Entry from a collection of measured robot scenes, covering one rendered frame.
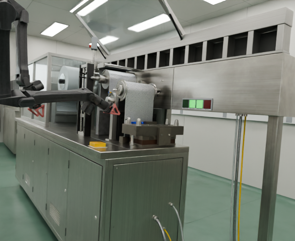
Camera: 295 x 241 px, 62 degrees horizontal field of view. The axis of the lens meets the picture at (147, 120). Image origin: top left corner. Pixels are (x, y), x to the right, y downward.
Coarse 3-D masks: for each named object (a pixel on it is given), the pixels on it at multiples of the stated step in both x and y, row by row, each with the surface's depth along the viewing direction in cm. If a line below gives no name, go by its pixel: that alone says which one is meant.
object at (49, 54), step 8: (40, 56) 250; (48, 56) 228; (56, 56) 232; (64, 56) 236; (72, 56) 241; (48, 64) 228; (48, 72) 229; (48, 80) 229; (48, 88) 230; (48, 104) 231; (48, 112) 232; (32, 120) 273; (48, 120) 232
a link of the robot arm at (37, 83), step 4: (24, 80) 147; (28, 80) 148; (36, 80) 155; (40, 80) 157; (24, 84) 147; (28, 84) 149; (32, 84) 154; (36, 84) 155; (40, 84) 156; (36, 88) 154; (40, 88) 156
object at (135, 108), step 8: (128, 104) 164; (136, 104) 168; (144, 104) 172; (152, 104) 176; (128, 112) 164; (136, 112) 168; (144, 112) 172; (152, 112) 177; (136, 120) 169; (144, 120) 173; (152, 120) 177
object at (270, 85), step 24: (144, 72) 201; (168, 72) 178; (192, 72) 159; (216, 72) 144; (240, 72) 132; (264, 72) 121; (288, 72) 119; (168, 96) 177; (192, 96) 159; (216, 96) 144; (240, 96) 132; (264, 96) 121; (288, 96) 121
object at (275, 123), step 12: (276, 120) 132; (276, 132) 132; (276, 144) 132; (276, 156) 133; (264, 168) 137; (276, 168) 134; (264, 180) 137; (276, 180) 135; (264, 192) 136; (264, 204) 136; (264, 216) 136; (264, 228) 136; (264, 240) 136
